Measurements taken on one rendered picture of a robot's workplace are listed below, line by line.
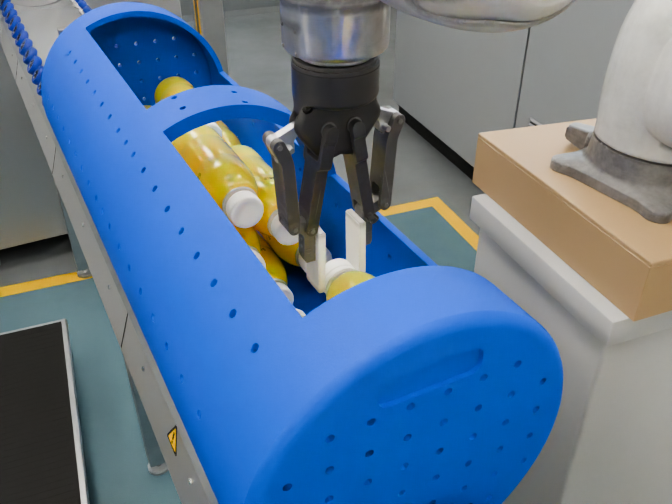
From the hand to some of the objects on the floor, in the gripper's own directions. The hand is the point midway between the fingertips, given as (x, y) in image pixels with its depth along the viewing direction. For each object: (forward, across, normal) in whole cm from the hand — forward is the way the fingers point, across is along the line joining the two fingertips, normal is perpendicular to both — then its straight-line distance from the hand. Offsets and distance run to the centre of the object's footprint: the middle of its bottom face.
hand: (336, 252), depth 70 cm
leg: (+113, +13, -78) cm, 138 cm away
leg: (+113, +13, -177) cm, 210 cm away
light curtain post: (+113, -27, -123) cm, 169 cm away
